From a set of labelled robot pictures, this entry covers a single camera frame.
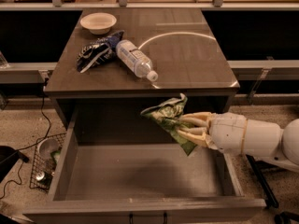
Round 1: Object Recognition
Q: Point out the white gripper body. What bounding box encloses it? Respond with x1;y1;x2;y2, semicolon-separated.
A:
208;112;248;155

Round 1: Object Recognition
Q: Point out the green jalapeno chip bag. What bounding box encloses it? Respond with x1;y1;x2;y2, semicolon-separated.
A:
140;93;196;156

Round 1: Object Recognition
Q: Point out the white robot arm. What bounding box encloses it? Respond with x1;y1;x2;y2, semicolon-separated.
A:
177;112;299;173

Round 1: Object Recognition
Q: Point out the clear plastic water bottle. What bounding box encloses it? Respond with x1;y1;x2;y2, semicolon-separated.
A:
116;40;158;82

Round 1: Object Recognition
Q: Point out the open grey top drawer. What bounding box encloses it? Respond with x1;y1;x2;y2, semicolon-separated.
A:
24;121;265;224

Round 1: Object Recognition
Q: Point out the cream middle gripper finger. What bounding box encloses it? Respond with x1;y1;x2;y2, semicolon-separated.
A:
180;127;207;134

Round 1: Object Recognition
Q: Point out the black power cable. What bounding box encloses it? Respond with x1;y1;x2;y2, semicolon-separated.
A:
0;77;52;200

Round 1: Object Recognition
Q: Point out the black chair base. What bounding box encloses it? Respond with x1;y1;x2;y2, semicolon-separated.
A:
246;155;299;224

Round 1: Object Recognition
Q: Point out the white paper bowl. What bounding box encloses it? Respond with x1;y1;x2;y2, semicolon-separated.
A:
80;12;117;35

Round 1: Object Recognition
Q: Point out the blue chip bag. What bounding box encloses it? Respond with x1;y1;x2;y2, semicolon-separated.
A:
77;30;124;73

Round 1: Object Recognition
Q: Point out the black object at left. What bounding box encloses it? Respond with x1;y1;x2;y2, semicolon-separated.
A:
0;146;29;182

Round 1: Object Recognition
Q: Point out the grey cabinet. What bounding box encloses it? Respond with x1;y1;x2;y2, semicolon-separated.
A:
45;7;239;130

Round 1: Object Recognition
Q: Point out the black wire basket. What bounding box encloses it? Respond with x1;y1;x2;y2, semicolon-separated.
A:
29;133;65;192

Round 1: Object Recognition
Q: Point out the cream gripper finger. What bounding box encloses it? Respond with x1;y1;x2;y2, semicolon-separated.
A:
178;130;215;148
179;112;216;127

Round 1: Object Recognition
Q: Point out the black drawer handle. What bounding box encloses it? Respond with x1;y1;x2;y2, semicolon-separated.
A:
128;213;168;224

